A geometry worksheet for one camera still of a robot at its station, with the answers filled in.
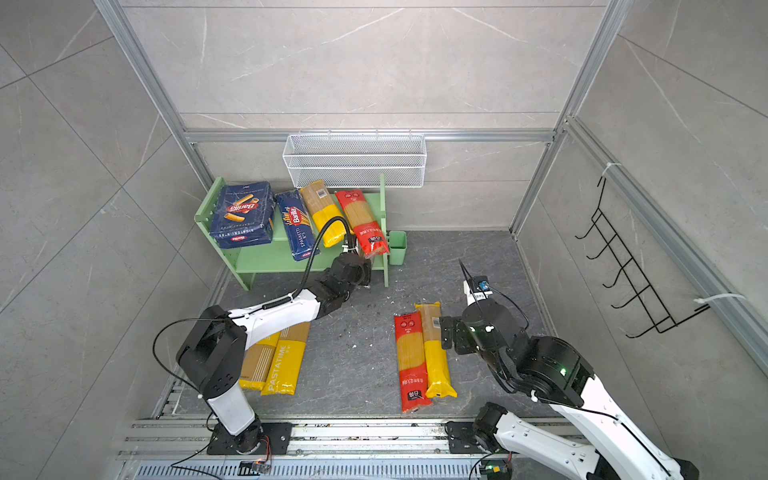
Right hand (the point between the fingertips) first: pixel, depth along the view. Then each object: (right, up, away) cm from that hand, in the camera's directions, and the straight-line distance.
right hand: (463, 318), depth 64 cm
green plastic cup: (-14, +17, +34) cm, 40 cm away
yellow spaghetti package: (-3, -20, +15) cm, 25 cm away
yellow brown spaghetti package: (-36, +28, +22) cm, 51 cm away
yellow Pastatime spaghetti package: (-46, -17, +21) cm, 54 cm away
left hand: (-24, +14, +24) cm, 37 cm away
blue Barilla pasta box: (-56, +25, +15) cm, 63 cm away
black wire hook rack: (+39, +6, -1) cm, 39 cm away
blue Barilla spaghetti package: (-41, +22, +15) cm, 49 cm away
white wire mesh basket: (-28, +47, +37) cm, 66 cm away
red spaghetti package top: (-21, +18, +11) cm, 30 cm away
